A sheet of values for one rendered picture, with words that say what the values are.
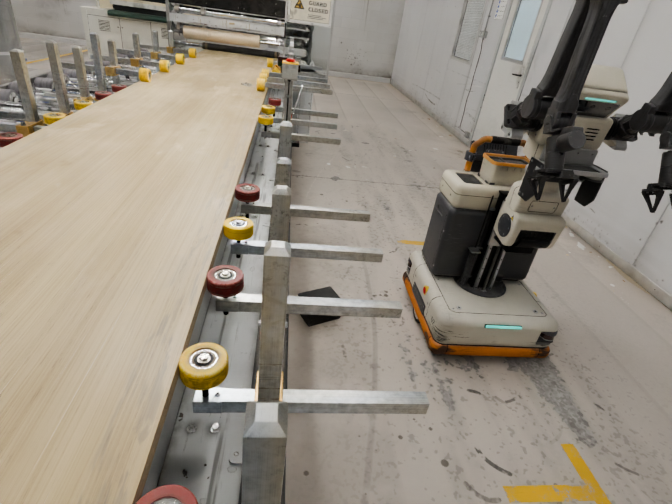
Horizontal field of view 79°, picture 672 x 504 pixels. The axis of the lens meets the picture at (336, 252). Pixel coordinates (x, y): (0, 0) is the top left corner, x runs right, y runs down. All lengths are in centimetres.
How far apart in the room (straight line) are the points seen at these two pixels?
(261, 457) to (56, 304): 63
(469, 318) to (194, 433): 141
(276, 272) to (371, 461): 127
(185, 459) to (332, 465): 83
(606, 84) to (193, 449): 168
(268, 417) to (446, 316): 170
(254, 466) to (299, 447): 134
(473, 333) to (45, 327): 171
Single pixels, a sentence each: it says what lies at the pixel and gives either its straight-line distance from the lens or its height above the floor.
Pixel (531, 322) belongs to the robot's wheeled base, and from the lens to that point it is 220.
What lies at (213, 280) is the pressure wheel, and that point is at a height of 91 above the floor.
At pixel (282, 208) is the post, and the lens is 78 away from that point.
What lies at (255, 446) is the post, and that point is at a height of 113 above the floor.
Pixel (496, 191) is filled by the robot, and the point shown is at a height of 80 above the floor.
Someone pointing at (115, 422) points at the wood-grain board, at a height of 90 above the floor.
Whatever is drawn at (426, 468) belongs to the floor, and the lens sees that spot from 178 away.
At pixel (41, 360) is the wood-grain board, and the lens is 81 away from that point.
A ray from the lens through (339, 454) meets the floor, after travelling 172.
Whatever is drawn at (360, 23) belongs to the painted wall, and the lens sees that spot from 1145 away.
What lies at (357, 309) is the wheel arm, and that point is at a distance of 97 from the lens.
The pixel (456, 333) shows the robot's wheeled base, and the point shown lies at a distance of 205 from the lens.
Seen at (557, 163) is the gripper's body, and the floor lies 111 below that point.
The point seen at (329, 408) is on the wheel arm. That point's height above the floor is 80.
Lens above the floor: 143
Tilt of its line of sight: 30 degrees down
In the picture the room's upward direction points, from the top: 8 degrees clockwise
